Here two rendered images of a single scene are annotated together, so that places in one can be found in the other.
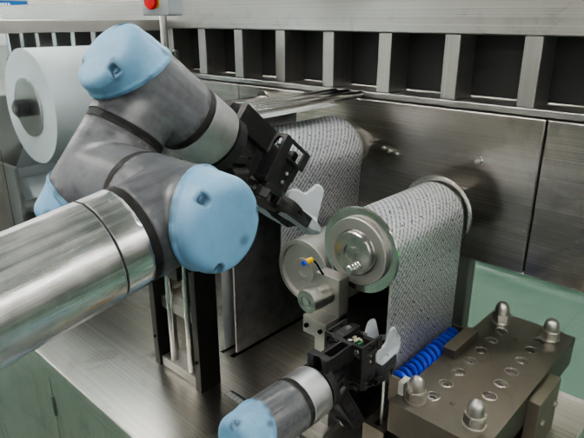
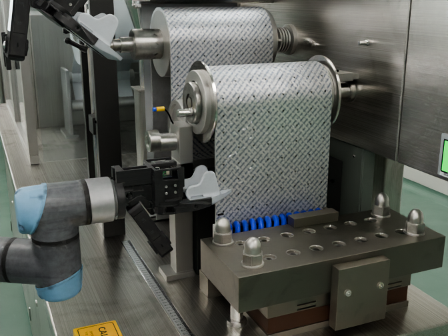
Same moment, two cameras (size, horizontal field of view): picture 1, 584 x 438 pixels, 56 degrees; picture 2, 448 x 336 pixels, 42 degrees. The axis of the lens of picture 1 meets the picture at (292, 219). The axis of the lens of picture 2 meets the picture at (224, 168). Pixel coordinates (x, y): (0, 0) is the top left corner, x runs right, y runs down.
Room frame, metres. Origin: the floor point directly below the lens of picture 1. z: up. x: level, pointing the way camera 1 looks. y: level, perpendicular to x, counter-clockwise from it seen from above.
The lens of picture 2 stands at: (-0.11, -0.57, 1.44)
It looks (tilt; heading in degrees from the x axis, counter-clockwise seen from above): 17 degrees down; 24
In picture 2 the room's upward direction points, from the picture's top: straight up
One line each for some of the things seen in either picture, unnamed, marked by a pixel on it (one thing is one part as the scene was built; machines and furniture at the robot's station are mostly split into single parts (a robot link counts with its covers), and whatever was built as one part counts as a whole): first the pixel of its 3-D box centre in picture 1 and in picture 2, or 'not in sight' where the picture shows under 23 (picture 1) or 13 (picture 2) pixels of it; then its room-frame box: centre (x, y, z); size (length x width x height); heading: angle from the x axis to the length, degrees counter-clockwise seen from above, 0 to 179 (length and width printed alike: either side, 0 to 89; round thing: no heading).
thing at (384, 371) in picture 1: (375, 368); (186, 203); (0.72, -0.13, 1.09); 0.09 x 0.05 x 0.02; 136
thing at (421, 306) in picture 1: (423, 309); (273, 176); (0.87, -0.24, 1.11); 0.23 x 0.01 x 0.18; 137
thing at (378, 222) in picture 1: (360, 249); (201, 102); (0.82, -0.11, 1.25); 0.15 x 0.01 x 0.15; 47
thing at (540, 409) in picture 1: (541, 415); (360, 293); (0.76, -0.43, 0.96); 0.10 x 0.03 x 0.11; 137
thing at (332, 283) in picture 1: (323, 355); (173, 202); (0.81, -0.06, 1.05); 0.06 x 0.05 x 0.31; 137
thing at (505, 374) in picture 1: (488, 380); (323, 253); (0.82, -0.35, 1.00); 0.40 x 0.16 x 0.06; 137
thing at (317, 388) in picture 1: (303, 394); (101, 199); (0.64, -0.02, 1.11); 0.08 x 0.05 x 0.08; 47
